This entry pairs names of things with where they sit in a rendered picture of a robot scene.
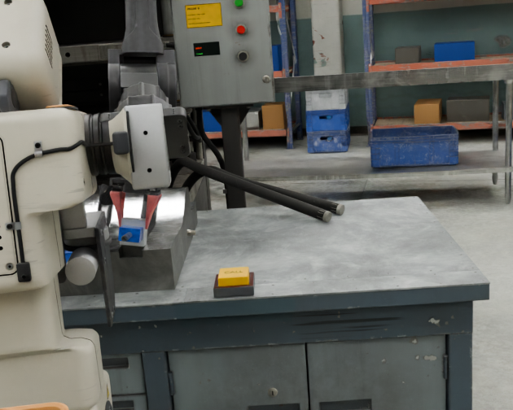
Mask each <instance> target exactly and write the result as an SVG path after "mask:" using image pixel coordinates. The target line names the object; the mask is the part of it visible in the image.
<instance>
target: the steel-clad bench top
mask: <svg viewBox="0 0 513 410"><path fill-rule="evenodd" d="M334 203H340V204H343V205H344V213H343V214H342V215H337V214H334V213H332V217H331V220H330V221H329V222H325V221H322V220H319V219H316V218H314V217H312V216H308V215H306V214H304V213H301V212H298V211H295V210H292V209H291V208H288V207H284V206H282V205H280V206H268V207H245V208H232V209H220V210H207V211H197V219H198V224H197V226H196V229H195V232H196V235H193V238H192V240H191V244H190V247H189V250H188V252H187V255H186V259H185V262H184V264H183V266H182V271H181V273H180V276H179V278H178V283H177V285H176V288H175V290H153V291H140V292H127V293H115V306H116V308H126V307H139V306H152V305H165V304H179V303H203V302H216V301H230V300H243V299H267V298H281V297H294V296H307V295H320V294H346V293H358V292H371V291H385V290H410V289H423V288H437V287H449V286H474V285H488V284H490V281H489V280H488V279H487V278H486V276H485V275H484V274H483V273H482V272H481V271H480V270H479V269H478V268H477V266H476V265H475V264H474V263H473V261H472V260H471V259H470V258H469V257H468V255H467V254H466V253H465V252H464V250H463V249H462V248H461V247H460V246H459V245H458V244H457V243H456V241H455V240H454V239H453V238H452V237H451V236H450V234H449V233H448V232H447V231H446V229H445V228H444V227H443V226H442V225H441V223H440V222H439V221H438V220H437V219H436V217H435V216H434V215H433V214H432V213H431V212H430V211H429V210H428V208H427V207H426V206H425V205H424V204H423V202H422V201H421V200H420V199H419V197H418V196H414V197H401V198H377V199H365V200H353V201H341V202H334ZM238 267H249V272H254V274H255V290H254V295H245V296H230V297H219V298H214V294H213V287H214V282H215V278H216V275H217V274H219V271H220V268H238ZM60 299H61V306H62V311H75V310H88V309H100V308H105V302H104V297H103V294H89V295H76V296H64V297H60Z"/></svg>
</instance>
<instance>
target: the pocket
mask: <svg viewBox="0 0 513 410"><path fill-rule="evenodd" d="M145 246H146V245H145ZM145 246H128V245H121V247H120V248H119V250H118V251H119V257H120V259H123V258H136V257H143V255H142V249H144V247H145Z"/></svg>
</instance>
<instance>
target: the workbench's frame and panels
mask: <svg viewBox="0 0 513 410"><path fill-rule="evenodd" d="M478 300H489V284H488V285H474V286H449V287H437V288H423V289H410V290H385V291H371V292H358V293H346V294H320V295H307V296H294V297H281V298H267V299H243V300H230V301H216V302H203V303H179V304H165V305H152V306H139V307H116V310H115V315H114V318H113V322H112V327H108V326H107V315H106V308H100V309H88V310H75V311H62V313H63V320H64V329H93V330H95V331H96V332H97V333H98V334H99V342H100V349H101V356H102V364H103V370H105V371H107V373H108V375H109V380H110V387H111V394H112V407H113V410H472V333H473V301H478Z"/></svg>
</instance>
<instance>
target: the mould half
mask: <svg viewBox="0 0 513 410"><path fill-rule="evenodd" d="M160 191H161V193H162V196H161V198H160V201H159V204H158V211H157V217H156V225H155V227H154V229H153V230H152V231H151V233H150V234H149V236H148V237H147V244H146V246H145V247H144V249H142V257H136V258H123V259H120V257H119V251H118V250H119V248H120V247H121V245H120V241H118V236H119V228H120V227H119V222H118V218H117V213H116V209H115V207H113V212H112V219H111V223H110V226H109V229H108V232H109V235H110V236H111V238H112V242H111V243H110V244H109V246H110V252H111V259H112V271H113V277H114V289H115V293H127V292H140V291H153V290H175V288H176V285H177V283H178V278H179V276H180V273H181V271H182V266H183V264H184V262H185V259H186V255H187V252H188V250H189V247H190V244H191V240H192V238H193V235H191V236H187V230H195V229H196V226H197V224H198V219H197V211H196V202H190V196H189V190H188V187H177V188H164V189H161V190H160ZM143 196H144V194H134V193H125V208H124V217H125V216H126V217H134V218H140V215H141V210H142V205H143ZM84 202H85V212H96V211H97V208H98V204H99V193H94V194H92V195H91V196H90V197H89V198H87V199H86V200H84ZM59 292H60V297H64V296H76V295H89V294H103V285H102V278H101V272H100V267H99V266H98V269H97V272H96V274H95V277H94V279H93V281H91V282H90V283H88V284H86V285H83V286H79V285H75V284H73V283H71V282H70V281H69V280H68V279H67V280H66V282H64V283H59Z"/></svg>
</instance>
